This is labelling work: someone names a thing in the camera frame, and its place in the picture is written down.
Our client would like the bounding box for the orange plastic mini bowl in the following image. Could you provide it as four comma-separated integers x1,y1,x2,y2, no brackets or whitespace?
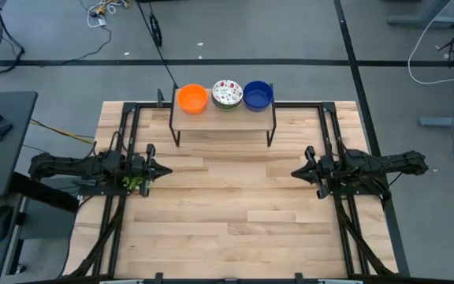
179,106,207,116
177,83,209,114

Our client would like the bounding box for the green floral mini bowl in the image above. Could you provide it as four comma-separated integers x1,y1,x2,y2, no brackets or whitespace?
210,79,244,111

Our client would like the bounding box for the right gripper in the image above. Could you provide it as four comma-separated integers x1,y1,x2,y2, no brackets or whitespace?
290,145,329,200

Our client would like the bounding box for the grey table foot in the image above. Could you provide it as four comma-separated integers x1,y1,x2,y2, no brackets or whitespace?
419,114,454,129
386,0,454,29

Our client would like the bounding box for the black aluminium table frame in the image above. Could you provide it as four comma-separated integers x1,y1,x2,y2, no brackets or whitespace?
63,100,401,284

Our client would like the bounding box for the white floor cable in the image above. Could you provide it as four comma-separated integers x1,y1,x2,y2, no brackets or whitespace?
407,0,454,86

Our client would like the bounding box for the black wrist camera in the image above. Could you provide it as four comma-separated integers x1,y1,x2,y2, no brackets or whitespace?
321,154,344,181
126,152,146,179

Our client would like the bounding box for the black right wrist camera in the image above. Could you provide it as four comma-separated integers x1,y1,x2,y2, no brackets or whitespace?
321,154,344,181

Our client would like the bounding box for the black desk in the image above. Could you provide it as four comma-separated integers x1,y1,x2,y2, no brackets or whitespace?
0,91,39,200

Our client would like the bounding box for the artificial plant in white pot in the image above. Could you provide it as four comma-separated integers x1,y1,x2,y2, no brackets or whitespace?
122,176,146,192

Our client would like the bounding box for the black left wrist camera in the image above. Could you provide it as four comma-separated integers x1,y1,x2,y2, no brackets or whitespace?
126,152,146,179

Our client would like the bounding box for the wooden shelf with black legs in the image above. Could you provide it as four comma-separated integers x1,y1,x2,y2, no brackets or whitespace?
169,82,277,148

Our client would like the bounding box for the yellow floor cable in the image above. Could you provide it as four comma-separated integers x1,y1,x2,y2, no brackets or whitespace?
29,119,95,146

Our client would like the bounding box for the black hanging cable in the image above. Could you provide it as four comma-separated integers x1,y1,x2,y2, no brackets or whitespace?
135,0,180,90

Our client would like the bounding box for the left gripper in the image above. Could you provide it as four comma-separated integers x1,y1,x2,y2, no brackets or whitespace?
139,143,173,198

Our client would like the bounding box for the blue plastic mini bowl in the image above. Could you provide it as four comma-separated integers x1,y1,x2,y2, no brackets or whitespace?
242,80,274,110
245,103,271,114

